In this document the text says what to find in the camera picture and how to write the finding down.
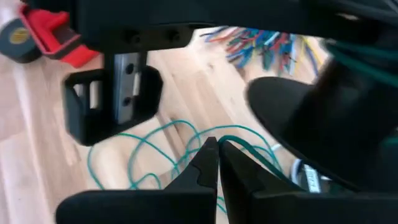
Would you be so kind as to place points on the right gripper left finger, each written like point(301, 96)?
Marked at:
point(155, 208)

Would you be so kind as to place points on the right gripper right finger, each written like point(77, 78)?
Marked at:
point(280, 208)

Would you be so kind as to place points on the red and black box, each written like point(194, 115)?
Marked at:
point(46, 34)

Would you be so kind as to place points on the black tape roll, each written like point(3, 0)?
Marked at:
point(17, 40)

